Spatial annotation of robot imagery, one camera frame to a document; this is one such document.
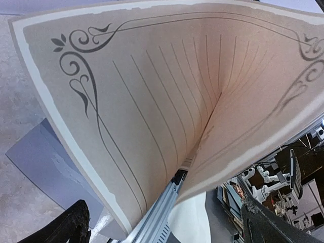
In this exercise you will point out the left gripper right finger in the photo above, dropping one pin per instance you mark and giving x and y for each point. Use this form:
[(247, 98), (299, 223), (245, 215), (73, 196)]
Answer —
[(262, 225)]

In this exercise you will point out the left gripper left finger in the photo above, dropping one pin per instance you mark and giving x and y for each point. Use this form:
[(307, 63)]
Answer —
[(71, 226)]

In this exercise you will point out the grey envelope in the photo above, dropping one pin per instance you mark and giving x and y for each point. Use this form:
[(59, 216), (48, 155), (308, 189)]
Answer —
[(41, 157)]

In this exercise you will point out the beige letter paper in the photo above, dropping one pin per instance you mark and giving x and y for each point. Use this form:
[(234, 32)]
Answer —
[(137, 90)]

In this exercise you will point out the background white robot arms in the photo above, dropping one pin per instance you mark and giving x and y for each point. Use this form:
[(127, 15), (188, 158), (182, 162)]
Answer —
[(271, 183)]

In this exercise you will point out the front aluminium rail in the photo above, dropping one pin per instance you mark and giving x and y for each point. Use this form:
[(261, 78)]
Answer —
[(154, 227)]

